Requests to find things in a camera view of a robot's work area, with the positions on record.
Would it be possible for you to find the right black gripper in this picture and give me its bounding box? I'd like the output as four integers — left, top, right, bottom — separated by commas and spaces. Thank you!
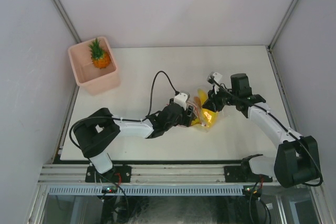
202, 84, 238, 112

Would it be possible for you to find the fake pineapple green crown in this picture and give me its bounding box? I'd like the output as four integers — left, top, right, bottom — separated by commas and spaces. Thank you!
89, 38, 111, 69

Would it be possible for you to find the clear zip top bag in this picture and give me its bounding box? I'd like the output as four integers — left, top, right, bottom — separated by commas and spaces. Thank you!
187, 86, 225, 132

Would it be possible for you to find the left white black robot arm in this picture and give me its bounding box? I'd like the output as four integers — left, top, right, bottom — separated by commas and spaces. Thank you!
69, 102, 196, 182

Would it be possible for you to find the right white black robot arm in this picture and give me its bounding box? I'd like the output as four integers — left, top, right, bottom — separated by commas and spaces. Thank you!
202, 72, 323, 188

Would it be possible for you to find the yellow fake banana bunch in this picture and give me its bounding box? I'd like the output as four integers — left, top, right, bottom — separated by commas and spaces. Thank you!
192, 89, 218, 132

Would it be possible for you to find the pink plastic bin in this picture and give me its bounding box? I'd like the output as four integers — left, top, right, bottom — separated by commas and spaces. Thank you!
68, 36, 121, 95

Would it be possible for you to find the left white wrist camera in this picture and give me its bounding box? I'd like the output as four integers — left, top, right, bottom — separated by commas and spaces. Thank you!
173, 92, 190, 110

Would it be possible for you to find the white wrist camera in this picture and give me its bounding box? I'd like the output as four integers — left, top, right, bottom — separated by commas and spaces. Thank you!
173, 92, 190, 110
207, 72, 223, 94

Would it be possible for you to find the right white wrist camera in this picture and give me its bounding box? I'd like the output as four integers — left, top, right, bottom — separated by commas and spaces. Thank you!
207, 72, 223, 94

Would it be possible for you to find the left black camera cable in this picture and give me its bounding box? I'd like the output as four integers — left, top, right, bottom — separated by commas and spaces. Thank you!
68, 70, 180, 154

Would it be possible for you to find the black camera cable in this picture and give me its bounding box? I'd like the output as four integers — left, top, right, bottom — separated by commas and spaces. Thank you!
212, 81, 324, 187
68, 70, 180, 154

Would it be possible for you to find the right black camera cable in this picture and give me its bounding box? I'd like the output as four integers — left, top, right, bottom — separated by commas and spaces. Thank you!
212, 81, 324, 187

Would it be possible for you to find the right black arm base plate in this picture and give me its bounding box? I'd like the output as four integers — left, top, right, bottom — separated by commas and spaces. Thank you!
224, 166, 273, 183

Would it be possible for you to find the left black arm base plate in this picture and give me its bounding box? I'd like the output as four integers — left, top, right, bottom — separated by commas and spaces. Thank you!
85, 165, 132, 184

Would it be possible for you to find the grey slotted cable duct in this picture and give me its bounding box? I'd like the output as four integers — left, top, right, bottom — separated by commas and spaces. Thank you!
48, 185, 244, 196

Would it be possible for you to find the aluminium rail frame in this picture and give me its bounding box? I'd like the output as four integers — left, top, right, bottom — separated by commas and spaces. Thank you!
38, 162, 323, 185

